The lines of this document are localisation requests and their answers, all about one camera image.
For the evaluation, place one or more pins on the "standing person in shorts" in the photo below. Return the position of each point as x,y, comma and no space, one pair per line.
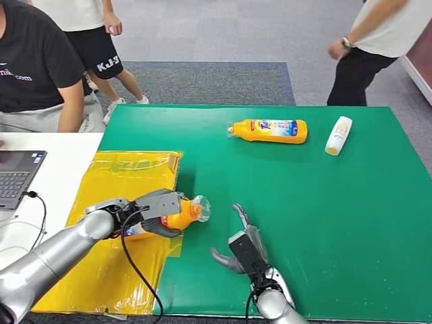
91,44

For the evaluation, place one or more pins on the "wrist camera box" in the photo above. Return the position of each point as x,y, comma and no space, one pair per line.
160,205
248,252

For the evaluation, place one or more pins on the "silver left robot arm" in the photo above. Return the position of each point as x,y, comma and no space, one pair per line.
57,259

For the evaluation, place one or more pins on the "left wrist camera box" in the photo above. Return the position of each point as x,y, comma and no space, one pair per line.
160,205

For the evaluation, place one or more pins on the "orange bottle with clear cap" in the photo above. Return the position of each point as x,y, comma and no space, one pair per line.
187,214
270,131

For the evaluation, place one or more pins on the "yellow plastic bag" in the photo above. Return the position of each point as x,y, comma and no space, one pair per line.
111,179

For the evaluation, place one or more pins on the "white framed cabinet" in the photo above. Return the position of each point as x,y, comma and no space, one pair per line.
421,62

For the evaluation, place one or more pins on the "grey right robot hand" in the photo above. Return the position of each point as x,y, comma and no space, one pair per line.
226,263

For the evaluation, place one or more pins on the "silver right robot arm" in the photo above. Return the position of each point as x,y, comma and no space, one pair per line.
276,306

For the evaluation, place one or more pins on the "standing person with wristwatch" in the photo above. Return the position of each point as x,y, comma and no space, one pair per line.
357,76

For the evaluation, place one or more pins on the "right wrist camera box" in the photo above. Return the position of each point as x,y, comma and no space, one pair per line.
248,252

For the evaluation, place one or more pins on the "white cream bottle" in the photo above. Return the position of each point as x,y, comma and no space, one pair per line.
338,135

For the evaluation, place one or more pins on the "grey laptop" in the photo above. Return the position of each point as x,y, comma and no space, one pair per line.
16,176

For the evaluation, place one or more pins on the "seated person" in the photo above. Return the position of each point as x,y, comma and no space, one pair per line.
33,58

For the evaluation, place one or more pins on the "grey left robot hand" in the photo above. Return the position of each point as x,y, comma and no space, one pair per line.
158,228

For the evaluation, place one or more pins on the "green table mat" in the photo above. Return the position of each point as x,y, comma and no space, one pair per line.
337,223

